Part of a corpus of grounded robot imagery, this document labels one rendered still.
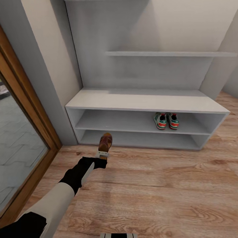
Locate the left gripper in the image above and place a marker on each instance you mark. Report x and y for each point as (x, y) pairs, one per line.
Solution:
(101, 163)

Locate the gym shoe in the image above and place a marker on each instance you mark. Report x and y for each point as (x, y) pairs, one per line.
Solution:
(173, 120)
(160, 120)

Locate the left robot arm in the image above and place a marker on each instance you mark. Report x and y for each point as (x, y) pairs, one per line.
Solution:
(42, 219)

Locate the sandal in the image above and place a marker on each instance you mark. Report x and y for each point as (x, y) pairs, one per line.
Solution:
(105, 143)

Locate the door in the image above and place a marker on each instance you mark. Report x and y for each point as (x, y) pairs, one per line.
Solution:
(28, 141)

